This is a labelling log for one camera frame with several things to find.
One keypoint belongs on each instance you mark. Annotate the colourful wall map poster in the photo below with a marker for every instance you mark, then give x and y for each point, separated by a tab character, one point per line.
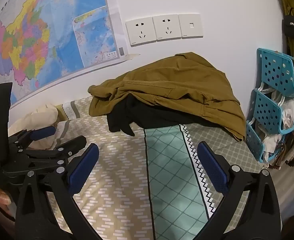
49	30

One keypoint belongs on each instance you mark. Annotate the white wall data socket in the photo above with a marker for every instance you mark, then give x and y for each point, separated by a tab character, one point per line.
190	26

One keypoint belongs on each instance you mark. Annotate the olive brown jacket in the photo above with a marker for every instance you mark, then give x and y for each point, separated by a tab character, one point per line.
174	85

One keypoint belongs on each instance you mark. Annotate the cream cloth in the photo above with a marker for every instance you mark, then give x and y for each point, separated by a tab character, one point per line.
42	116

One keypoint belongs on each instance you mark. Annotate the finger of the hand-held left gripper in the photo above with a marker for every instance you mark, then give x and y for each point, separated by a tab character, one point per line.
44	133
73	143

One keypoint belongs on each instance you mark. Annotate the person's left hand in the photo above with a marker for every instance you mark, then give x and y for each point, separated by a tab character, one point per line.
2	199

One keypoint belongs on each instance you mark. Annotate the white cloth in basket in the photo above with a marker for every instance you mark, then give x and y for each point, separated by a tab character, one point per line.
290	112

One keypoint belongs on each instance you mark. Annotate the black garment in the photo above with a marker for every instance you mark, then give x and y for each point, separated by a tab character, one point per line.
142	115

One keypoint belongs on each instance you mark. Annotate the white wall power outlet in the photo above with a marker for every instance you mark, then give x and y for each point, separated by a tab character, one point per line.
140	31
167	27

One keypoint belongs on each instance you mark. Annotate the patterned bed sheet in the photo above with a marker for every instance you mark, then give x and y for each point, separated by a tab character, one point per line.
127	180

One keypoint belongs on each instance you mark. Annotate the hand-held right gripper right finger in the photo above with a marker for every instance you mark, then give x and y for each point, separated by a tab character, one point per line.
211	168

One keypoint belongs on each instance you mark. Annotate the teal perforated hanging basket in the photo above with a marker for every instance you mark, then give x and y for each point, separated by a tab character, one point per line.
276	72
254	142
265	110

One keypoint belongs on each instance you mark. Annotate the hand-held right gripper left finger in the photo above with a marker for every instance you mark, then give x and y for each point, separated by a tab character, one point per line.
85	168

